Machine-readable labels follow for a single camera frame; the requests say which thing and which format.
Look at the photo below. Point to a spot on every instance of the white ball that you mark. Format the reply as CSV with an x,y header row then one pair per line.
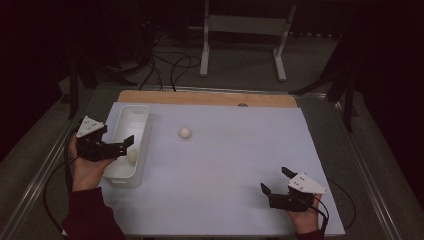
x,y
184,132
132,156

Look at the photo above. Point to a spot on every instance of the white table mat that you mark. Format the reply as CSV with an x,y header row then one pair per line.
x,y
233,166

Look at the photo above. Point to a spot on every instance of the black tripod stand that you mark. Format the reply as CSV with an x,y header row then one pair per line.
x,y
349,106
74,93

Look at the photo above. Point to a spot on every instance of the aluminium floor rail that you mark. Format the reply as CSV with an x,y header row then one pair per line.
x,y
36,180
373,186

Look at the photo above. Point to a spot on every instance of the white plastic bin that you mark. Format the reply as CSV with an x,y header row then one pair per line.
x,y
133,123

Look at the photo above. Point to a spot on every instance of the white metal stand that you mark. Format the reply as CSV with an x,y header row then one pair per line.
x,y
246,25

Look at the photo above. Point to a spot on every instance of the person's right hand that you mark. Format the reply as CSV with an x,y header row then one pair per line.
x,y
308,221

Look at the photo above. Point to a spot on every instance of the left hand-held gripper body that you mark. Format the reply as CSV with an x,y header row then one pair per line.
x,y
96,151

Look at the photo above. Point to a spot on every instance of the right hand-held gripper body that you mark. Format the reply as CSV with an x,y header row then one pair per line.
x,y
306,184

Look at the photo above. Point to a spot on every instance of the person's left hand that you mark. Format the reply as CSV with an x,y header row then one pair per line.
x,y
86,175

